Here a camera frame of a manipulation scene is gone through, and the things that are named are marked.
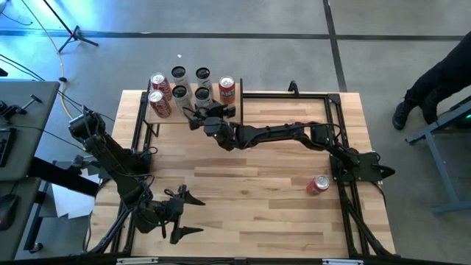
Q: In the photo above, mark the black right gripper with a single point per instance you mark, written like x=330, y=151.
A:
x=215, y=128

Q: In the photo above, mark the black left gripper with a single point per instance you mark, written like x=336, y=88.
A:
x=154, y=215

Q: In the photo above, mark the tall white black can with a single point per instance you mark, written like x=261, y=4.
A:
x=202, y=96

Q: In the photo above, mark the orange Fanta can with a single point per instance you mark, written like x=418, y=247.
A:
x=227, y=92

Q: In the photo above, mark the tall beige slim can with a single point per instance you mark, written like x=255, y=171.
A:
x=182, y=96
x=180, y=74

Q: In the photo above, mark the tall white blue can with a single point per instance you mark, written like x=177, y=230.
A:
x=203, y=75

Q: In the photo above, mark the red can with white label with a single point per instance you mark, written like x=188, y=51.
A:
x=159, y=105

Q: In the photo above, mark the red Coca-Cola can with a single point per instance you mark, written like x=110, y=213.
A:
x=159, y=79

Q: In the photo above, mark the short red soda can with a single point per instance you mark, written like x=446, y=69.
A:
x=318, y=184

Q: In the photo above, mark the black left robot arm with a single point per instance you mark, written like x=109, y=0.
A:
x=110, y=154

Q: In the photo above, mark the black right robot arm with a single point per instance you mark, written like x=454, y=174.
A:
x=279, y=132

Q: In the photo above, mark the wooden shelf with black legs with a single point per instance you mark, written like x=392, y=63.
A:
x=176, y=119

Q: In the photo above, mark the white label strip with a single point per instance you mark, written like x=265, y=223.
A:
x=136, y=261
x=342, y=262

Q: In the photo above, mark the white paper sheet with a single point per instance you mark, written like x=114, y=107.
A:
x=70, y=200

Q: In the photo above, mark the black support beam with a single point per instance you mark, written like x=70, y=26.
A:
x=48, y=171

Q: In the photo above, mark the black tripod stand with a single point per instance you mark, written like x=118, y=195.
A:
x=75, y=35

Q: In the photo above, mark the grey desk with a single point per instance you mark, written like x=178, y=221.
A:
x=33, y=110

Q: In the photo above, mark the black computer mouse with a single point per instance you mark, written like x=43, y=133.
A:
x=7, y=211

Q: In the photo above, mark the black keyboard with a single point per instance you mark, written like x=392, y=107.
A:
x=5, y=147

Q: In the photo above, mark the black desk clamp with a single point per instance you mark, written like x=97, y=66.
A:
x=11, y=109

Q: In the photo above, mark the person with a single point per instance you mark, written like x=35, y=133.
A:
x=441, y=77

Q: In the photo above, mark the blue-grey metal table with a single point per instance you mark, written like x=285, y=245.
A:
x=443, y=173

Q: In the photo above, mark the black aluminium table frame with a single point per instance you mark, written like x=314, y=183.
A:
x=272, y=95

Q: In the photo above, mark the black camera bracket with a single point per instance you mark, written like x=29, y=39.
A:
x=293, y=88

